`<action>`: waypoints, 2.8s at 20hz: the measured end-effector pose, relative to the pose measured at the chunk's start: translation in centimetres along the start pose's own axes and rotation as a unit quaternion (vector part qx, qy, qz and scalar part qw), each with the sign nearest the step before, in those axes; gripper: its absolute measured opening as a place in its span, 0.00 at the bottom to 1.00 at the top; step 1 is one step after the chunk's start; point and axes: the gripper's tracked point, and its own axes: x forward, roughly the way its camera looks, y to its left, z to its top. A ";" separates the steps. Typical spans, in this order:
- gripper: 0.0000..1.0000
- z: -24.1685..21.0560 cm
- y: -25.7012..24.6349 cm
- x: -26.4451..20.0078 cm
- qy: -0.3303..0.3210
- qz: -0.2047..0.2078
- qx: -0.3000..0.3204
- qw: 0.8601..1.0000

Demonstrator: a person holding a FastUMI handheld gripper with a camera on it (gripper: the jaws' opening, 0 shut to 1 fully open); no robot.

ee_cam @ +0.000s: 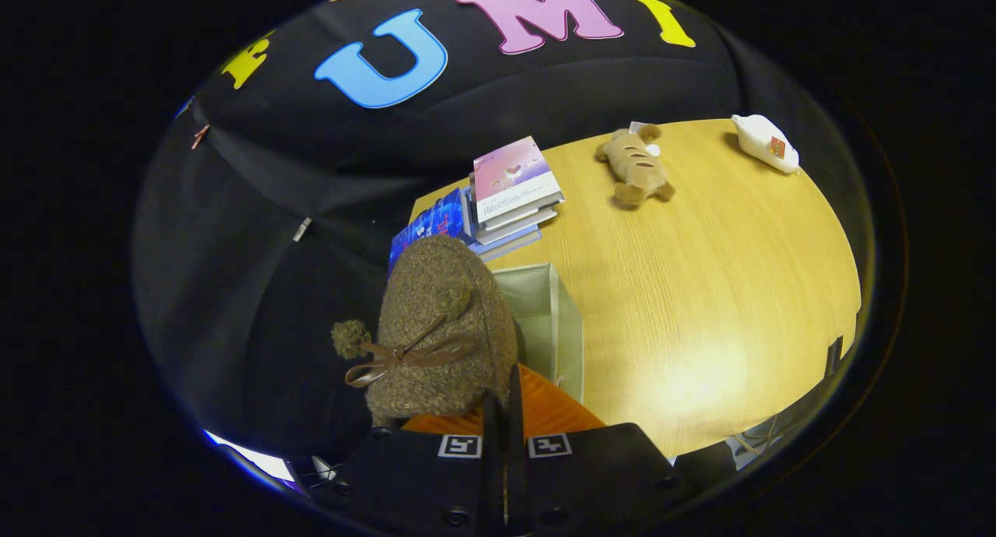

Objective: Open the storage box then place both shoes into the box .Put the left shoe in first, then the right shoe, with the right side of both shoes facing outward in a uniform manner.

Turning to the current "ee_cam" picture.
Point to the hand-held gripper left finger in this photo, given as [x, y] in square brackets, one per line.
[492, 475]

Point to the pale green storage box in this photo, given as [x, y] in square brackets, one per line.
[568, 327]

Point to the pale blue book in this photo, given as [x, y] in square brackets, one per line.
[510, 245]

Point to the copper clip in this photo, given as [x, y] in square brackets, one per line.
[200, 136]

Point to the grey book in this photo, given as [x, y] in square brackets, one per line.
[523, 222]

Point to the pink cover book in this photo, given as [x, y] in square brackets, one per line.
[513, 179]

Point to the white plastic bottle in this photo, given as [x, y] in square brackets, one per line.
[762, 144]

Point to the silver clip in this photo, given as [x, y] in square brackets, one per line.
[302, 229]

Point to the dark blue book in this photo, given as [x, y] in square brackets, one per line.
[436, 219]

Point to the brown fuzzy shoe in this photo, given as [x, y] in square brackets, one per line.
[436, 303]

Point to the brown plush toy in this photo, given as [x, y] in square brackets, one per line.
[634, 167]

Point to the black backdrop cloth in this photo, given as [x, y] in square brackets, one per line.
[257, 311]

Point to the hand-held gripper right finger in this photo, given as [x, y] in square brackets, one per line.
[515, 475]

